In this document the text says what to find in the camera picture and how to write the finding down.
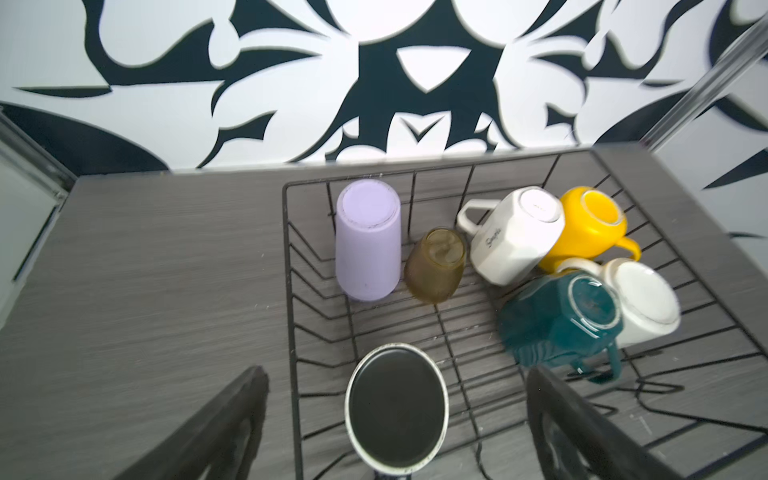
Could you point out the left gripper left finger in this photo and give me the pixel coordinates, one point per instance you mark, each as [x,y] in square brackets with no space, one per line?
[220,441]

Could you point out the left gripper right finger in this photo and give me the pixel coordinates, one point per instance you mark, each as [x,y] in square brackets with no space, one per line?
[575,441]

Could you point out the cream faceted cup teal base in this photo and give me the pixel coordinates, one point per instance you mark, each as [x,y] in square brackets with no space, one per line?
[568,318]

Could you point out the black mug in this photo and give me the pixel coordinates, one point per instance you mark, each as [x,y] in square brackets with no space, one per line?
[396,410]

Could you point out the cream ceramic mug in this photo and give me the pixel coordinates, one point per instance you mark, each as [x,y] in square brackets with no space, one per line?
[509,237]

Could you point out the yellow ceramic mug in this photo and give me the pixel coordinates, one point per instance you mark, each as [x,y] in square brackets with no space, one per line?
[594,223]

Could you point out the amber glass cup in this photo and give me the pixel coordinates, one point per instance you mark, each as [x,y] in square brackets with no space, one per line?
[435,266]

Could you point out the lilac plastic cup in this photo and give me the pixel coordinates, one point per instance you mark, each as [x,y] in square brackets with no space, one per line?
[368,245]

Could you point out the black wire dish rack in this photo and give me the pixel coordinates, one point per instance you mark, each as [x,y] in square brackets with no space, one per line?
[695,398]

